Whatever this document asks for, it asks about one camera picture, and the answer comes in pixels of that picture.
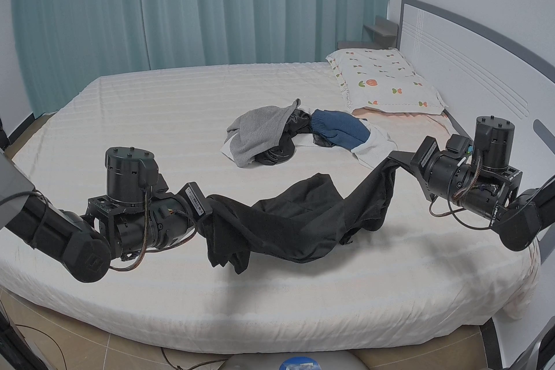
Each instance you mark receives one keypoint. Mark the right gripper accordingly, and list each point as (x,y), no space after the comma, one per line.
(446,177)

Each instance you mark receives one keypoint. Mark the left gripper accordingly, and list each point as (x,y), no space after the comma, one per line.
(164,221)

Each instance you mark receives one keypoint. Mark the black T-shirt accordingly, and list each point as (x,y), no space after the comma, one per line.
(295,225)

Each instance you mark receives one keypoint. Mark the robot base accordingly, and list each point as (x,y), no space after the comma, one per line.
(260,361)

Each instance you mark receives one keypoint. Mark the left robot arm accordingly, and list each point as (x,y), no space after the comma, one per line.
(65,234)

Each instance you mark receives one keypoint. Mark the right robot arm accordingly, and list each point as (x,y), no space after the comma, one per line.
(494,142)

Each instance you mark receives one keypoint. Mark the white garment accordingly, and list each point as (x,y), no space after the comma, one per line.
(227,151)
(375,147)

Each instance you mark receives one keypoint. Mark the pale pink pillow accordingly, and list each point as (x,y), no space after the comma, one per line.
(390,113)

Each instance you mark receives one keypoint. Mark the bed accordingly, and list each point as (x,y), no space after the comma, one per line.
(173,121)

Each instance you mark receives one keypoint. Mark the dark blue garment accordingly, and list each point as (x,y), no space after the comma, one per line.
(342,129)

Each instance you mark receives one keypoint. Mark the white printed pillow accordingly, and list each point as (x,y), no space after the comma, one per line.
(386,77)

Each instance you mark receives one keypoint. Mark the grey garment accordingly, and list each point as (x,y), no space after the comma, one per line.
(260,129)

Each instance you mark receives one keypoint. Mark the black garment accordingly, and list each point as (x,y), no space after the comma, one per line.
(282,149)

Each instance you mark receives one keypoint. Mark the grey bedside table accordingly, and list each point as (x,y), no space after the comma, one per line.
(381,30)

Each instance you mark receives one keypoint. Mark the black chest of drawers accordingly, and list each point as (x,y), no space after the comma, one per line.
(3,134)

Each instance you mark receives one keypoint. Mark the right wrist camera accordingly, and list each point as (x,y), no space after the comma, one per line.
(458,145)

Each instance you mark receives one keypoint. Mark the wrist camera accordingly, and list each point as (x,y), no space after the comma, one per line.
(161,184)
(458,145)

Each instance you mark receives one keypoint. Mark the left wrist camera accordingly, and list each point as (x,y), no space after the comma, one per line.
(161,184)

